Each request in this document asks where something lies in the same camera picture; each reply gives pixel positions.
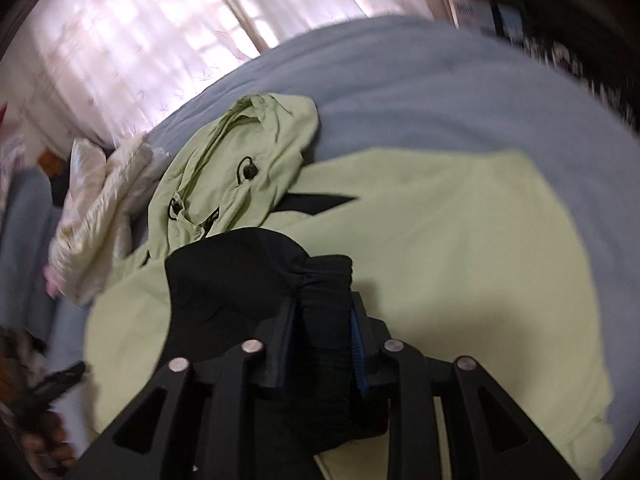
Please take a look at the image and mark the green and black hooded jacket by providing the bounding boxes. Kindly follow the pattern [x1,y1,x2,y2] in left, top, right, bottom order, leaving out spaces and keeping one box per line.
[85,94,613,479]

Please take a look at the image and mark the person's left hand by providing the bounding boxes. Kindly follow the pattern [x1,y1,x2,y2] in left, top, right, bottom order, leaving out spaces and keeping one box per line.
[21,411,77,468]

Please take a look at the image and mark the pink white cat plush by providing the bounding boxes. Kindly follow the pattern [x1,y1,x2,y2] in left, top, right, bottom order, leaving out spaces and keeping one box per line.
[43,266,60,298]

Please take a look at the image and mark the rolled blue blanket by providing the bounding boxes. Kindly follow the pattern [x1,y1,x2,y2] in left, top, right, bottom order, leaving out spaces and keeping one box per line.
[0,167,61,341]

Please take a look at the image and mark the folded cream puffer jacket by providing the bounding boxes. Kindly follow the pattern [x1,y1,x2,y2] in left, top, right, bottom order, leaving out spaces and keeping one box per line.
[46,133,171,308]

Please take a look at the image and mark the white floral curtain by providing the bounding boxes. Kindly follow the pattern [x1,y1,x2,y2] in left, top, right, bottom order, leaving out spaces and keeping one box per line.
[1,0,451,155]

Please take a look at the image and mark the blue bed blanket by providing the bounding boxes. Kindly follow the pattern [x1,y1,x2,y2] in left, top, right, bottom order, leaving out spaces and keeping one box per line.
[0,14,640,461]

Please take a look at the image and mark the black white patterned cloth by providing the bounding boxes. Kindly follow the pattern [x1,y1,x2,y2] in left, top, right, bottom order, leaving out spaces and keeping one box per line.
[498,0,639,131]

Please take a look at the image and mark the white blue box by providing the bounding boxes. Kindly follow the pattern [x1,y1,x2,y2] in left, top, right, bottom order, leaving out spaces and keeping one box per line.
[454,0,524,44]

